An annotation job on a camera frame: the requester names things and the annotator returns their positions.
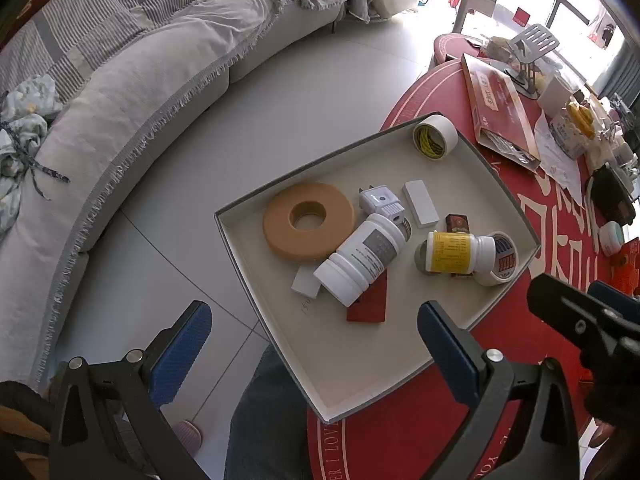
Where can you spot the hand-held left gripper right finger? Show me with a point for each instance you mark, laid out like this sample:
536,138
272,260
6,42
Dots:
447,355

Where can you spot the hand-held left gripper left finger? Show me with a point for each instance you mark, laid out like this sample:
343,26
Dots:
182,355

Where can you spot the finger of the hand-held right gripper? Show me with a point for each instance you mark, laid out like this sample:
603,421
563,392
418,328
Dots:
565,310
617,302

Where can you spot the masking tape roll red label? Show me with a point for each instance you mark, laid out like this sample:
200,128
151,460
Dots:
505,270

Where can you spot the plain red card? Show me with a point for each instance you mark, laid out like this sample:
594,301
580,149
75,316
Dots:
370,305

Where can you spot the white bottle yellow label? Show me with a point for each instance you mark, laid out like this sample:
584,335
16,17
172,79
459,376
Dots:
457,252

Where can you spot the grey tray cream inside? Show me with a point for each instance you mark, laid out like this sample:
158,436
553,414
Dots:
300,350

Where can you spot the white bottle grey label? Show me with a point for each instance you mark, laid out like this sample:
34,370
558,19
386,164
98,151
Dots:
360,260

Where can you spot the dark red patterned packet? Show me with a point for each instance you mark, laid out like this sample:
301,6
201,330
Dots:
459,222

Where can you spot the white block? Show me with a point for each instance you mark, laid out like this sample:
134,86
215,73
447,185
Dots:
306,282

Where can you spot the white rectangular box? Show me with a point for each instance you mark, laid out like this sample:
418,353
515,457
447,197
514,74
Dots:
420,202

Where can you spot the white plug adapter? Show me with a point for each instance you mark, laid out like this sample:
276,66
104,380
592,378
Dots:
380,205

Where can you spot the masking tape roll yellow label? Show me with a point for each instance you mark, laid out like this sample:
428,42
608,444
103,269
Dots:
440,127

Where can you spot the red cardboard box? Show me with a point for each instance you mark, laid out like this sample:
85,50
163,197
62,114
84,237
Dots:
627,265

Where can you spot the white round jar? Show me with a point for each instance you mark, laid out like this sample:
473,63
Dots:
611,237

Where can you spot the person's leg in jeans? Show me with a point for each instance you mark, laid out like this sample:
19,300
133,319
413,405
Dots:
265,410

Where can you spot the black pouch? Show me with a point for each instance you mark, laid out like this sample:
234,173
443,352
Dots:
612,197

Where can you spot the loose white papers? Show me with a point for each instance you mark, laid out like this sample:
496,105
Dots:
560,160

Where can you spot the packet of yellow pastries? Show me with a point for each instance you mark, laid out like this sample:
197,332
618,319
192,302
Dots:
580,120

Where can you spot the white square box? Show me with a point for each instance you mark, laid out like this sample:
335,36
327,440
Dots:
555,95

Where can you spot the metal spatula on stand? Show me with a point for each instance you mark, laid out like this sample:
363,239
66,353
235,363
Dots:
530,55

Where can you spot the grey covered sofa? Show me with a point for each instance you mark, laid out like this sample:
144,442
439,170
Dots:
165,75

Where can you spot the floral blue white cloth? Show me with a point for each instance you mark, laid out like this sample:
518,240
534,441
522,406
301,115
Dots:
20,125

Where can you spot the small red round table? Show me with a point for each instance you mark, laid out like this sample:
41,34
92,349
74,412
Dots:
452,47

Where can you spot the white desk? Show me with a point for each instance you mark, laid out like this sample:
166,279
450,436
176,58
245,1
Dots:
475,2

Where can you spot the light grey sofa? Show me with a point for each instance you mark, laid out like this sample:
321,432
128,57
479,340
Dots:
280,35

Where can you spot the grey striped blanket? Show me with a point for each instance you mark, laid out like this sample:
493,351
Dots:
75,25

